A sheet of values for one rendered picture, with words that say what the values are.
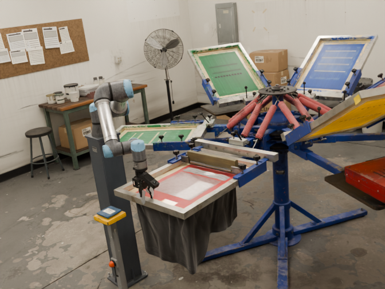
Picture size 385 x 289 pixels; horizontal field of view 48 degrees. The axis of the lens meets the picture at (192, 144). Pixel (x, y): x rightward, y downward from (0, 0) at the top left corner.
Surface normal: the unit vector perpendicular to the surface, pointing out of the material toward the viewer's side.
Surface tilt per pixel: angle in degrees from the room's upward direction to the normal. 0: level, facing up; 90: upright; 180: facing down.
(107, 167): 90
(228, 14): 90
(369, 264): 0
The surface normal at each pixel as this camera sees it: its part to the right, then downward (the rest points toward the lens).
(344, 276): -0.10, -0.94
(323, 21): -0.66, 0.30
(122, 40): 0.75, 0.15
